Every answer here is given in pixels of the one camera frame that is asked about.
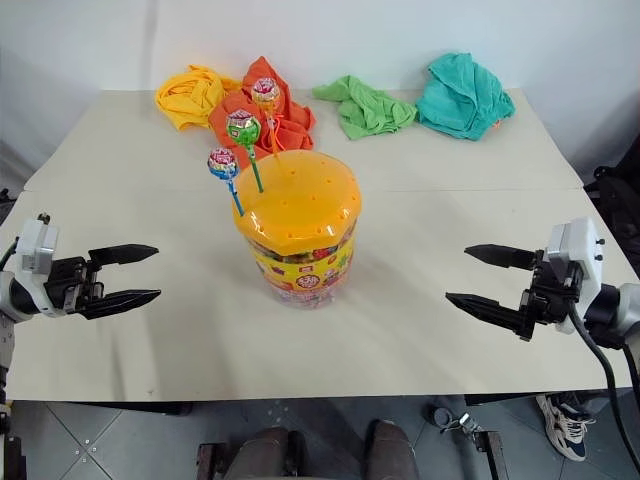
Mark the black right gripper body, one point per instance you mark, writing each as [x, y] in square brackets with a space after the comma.
[550, 290]

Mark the dark rounded shape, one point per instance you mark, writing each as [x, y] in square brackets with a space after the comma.
[262, 455]

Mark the orange crumpled cloth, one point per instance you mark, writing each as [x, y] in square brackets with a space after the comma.
[292, 122]

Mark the clear plastic jar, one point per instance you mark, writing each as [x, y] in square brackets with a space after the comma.
[305, 275]

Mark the white and beige sneaker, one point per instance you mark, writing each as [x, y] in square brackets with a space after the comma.
[565, 425]

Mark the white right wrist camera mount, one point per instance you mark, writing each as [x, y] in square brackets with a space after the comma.
[582, 250]

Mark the green stick lollipop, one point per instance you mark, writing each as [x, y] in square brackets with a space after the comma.
[242, 127]

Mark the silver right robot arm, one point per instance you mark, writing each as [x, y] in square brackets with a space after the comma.
[631, 305]

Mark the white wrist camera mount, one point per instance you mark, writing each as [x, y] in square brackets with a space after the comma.
[582, 250]
[37, 245]

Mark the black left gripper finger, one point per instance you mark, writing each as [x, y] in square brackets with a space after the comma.
[125, 252]
[125, 300]

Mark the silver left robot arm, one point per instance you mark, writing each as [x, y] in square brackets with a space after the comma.
[17, 300]

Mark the blue stick lollipop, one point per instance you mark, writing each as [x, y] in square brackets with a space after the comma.
[222, 162]

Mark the teal crumpled cloth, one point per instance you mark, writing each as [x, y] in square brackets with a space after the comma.
[462, 97]

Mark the light green crumpled cloth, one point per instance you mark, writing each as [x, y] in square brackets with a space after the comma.
[367, 110]

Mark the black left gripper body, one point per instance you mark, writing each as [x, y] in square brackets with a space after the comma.
[70, 287]

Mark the orange stick lollipop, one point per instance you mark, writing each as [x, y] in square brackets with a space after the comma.
[265, 94]

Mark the grey caster wheel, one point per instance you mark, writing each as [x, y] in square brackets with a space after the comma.
[442, 418]

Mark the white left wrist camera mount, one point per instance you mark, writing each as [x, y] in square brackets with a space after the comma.
[37, 245]

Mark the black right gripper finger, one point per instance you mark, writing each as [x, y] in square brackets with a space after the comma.
[495, 312]
[505, 256]

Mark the yellow perforated jar lid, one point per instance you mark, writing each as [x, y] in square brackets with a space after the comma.
[300, 200]

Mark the yellow crumpled cloth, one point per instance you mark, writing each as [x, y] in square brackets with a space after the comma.
[187, 97]

